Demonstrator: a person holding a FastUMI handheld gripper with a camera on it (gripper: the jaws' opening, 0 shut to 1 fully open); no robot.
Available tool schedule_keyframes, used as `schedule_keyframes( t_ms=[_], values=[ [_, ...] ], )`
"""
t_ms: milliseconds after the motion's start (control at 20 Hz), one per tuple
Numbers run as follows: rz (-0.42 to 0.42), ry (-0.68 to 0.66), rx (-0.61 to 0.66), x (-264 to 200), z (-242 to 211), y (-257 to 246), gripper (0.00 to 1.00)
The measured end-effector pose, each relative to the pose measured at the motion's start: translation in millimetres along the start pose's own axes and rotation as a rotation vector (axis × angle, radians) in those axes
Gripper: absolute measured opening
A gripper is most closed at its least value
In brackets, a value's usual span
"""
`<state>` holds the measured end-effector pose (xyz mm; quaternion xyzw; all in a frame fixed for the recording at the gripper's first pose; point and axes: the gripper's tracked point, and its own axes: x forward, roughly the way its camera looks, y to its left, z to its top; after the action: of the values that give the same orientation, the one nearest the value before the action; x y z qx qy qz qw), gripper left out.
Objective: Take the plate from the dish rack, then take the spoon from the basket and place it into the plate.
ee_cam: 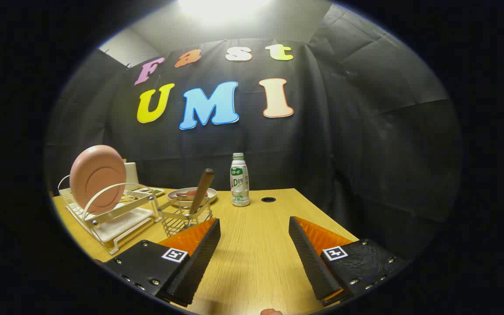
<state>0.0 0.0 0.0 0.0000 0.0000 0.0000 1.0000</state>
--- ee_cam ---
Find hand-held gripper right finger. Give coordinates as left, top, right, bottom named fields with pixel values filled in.
left=288, top=216, right=410, bottom=307

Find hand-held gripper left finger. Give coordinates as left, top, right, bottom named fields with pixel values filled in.
left=103, top=218, right=221, bottom=307

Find metal wire basket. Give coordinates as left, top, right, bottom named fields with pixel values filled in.
left=158, top=197, right=213, bottom=237

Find wooden handled spoon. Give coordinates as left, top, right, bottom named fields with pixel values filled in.
left=189, top=168, right=215, bottom=215

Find white wire dish rack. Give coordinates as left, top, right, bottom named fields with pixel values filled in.
left=57, top=175, right=165, bottom=256

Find pink plate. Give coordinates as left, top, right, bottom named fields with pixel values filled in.
left=69, top=145, right=127, bottom=215

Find beige plate with sausages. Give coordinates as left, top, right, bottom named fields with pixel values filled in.
left=167, top=187, right=217, bottom=206

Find white green drink bottle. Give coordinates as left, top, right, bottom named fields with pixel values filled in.
left=230, top=153, right=251, bottom=207

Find white toaster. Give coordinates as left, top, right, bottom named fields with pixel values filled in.
left=123, top=162, right=141, bottom=191

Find black backdrop cloth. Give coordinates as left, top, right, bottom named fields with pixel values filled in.
left=44, top=2, right=462, bottom=263

